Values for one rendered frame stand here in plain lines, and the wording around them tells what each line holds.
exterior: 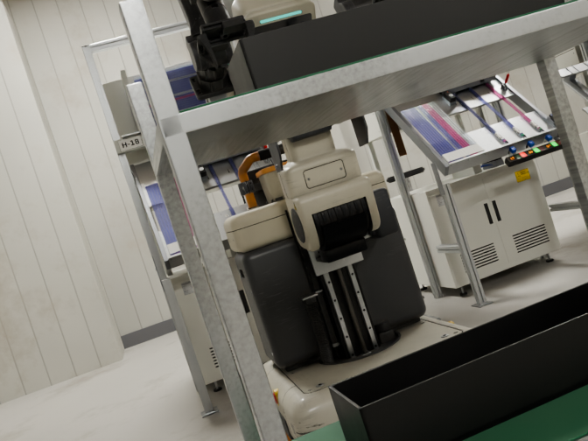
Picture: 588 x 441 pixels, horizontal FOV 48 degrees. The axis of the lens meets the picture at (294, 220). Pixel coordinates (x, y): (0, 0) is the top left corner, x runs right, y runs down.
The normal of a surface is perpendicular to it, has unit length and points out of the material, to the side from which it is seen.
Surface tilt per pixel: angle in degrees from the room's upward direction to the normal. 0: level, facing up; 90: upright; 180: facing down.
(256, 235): 90
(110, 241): 90
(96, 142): 90
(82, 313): 90
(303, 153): 98
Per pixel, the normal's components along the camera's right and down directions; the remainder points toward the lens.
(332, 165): 0.25, 0.10
